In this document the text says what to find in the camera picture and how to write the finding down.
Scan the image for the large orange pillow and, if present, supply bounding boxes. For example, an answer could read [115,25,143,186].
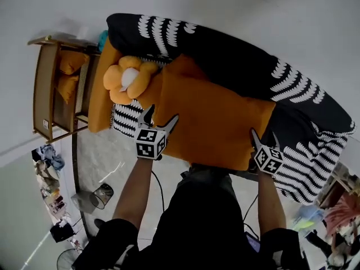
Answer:
[153,66,277,172]

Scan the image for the long orange armrest cushion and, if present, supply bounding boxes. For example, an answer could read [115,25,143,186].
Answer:
[88,37,124,134]

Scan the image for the pile of assorted clutter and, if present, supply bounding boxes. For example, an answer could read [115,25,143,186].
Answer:
[31,144,68,222]

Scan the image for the person's right forearm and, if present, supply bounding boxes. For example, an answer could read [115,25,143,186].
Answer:
[257,170,287,235]

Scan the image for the wooden rattan armchair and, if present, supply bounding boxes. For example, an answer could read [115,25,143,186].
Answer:
[27,35,102,145]

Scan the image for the grey sheet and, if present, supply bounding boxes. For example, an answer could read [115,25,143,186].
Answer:
[70,190,96,215]

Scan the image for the black bag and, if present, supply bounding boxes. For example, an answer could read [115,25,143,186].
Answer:
[49,220,75,244]

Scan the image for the purple device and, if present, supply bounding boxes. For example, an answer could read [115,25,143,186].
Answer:
[246,232,261,253]

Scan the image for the black floor strip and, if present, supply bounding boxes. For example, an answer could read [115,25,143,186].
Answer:
[71,132,93,240]

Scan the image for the black white patterned sofa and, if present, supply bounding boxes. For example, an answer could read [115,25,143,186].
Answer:
[106,12,357,206]

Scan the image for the orange flower cushion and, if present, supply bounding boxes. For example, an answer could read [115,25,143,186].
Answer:
[102,55,160,106]

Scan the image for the blue and green items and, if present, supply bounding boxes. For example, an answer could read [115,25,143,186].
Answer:
[292,205,324,232]

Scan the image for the person's left forearm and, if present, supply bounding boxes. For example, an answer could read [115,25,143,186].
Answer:
[112,157,154,230]

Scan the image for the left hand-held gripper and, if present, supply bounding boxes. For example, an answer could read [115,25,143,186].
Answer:
[134,104,180,161]

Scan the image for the teal object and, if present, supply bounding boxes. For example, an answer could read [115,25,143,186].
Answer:
[97,29,110,53]

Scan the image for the black mesh waste bin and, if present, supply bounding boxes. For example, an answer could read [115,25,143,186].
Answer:
[89,183,115,210]

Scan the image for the pink cloth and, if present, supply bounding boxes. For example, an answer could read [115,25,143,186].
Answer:
[323,195,360,236]

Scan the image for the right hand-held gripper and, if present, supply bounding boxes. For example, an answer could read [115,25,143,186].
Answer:
[250,127,284,176]

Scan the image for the person's black clothing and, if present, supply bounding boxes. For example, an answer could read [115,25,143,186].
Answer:
[73,164,310,270]

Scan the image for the wooden table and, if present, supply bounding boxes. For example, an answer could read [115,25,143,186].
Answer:
[314,161,360,208]

